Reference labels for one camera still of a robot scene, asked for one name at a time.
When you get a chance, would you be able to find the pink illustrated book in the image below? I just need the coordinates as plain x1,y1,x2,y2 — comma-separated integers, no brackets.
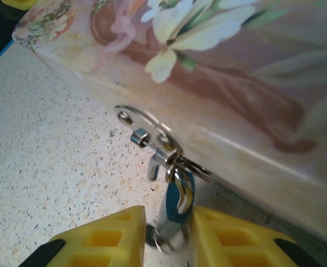
12,0,327,248

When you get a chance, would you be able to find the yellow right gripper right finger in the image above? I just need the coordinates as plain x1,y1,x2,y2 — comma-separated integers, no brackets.
188,206,321,267

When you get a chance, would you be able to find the silver metal box hasp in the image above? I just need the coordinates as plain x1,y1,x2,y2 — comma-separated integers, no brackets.
115,104,213,184

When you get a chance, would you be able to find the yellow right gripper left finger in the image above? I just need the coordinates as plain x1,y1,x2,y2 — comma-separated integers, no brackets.
18,205,147,267

